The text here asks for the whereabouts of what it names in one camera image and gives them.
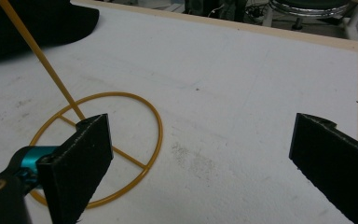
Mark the black cloth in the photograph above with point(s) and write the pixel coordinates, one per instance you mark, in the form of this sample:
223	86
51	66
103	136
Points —
40	25

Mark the chrome chair base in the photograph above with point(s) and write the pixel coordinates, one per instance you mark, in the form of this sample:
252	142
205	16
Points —
304	9

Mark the white stand leg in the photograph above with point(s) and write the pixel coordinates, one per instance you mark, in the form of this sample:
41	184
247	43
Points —
355	20

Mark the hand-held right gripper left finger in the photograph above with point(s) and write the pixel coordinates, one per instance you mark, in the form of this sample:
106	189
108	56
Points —
76	169

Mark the white table mat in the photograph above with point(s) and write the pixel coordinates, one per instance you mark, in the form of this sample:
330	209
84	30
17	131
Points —
217	93

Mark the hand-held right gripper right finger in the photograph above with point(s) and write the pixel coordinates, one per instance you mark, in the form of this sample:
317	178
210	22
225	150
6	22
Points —
335	161

